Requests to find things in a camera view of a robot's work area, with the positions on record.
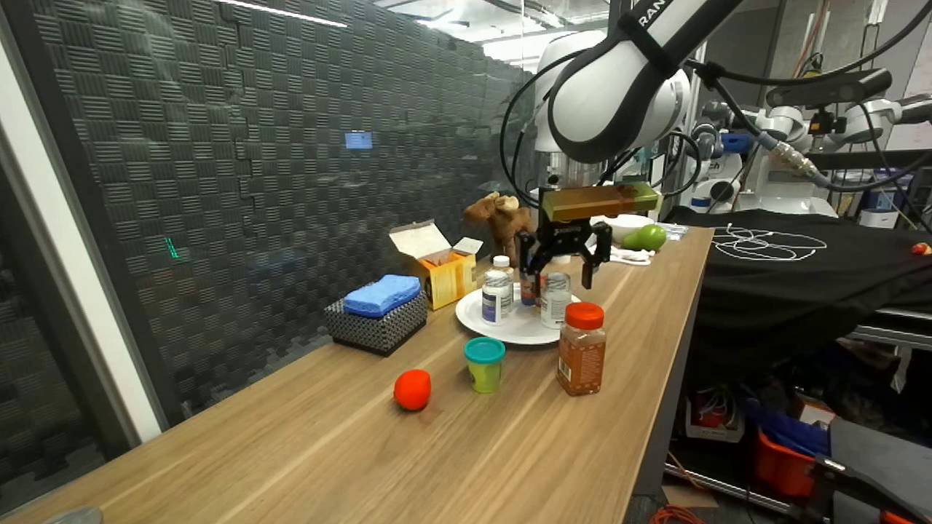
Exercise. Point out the small white pill bottle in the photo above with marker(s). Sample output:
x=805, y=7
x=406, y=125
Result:
x=505, y=270

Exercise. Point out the wrist camera wooden mount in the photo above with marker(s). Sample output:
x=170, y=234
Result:
x=583, y=203

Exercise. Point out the blue sponge cloth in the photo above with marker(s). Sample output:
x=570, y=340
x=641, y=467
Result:
x=382, y=295

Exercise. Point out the grey basket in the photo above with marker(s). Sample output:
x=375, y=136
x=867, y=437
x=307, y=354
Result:
x=375, y=334

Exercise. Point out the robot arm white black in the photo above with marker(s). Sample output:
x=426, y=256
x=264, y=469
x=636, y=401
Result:
x=608, y=100

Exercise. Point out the red ball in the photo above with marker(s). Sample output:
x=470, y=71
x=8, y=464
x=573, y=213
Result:
x=413, y=391

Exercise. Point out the yellow cardboard box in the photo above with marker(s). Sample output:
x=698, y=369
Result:
x=446, y=270

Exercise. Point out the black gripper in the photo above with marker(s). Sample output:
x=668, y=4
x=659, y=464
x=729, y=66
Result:
x=563, y=241

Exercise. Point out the red bin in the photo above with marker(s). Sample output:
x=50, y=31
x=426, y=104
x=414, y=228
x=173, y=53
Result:
x=786, y=469

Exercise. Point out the orange lid spice jar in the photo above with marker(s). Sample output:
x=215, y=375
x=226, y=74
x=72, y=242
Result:
x=582, y=350

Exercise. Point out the white lid supplement bottle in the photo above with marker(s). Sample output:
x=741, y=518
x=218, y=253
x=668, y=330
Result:
x=557, y=295

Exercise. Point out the white cloth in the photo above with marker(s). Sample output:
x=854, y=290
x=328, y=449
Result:
x=631, y=258

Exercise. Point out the dark label white bottle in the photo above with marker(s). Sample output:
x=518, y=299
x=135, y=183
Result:
x=494, y=299

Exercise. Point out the white round plate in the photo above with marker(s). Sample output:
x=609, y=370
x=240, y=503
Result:
x=522, y=328

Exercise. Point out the teal lid green cup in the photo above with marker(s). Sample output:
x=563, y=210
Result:
x=484, y=363

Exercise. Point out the black cloth covered table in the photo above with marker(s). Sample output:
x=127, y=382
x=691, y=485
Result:
x=761, y=314

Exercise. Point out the green bowl item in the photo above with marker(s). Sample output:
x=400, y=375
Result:
x=644, y=237

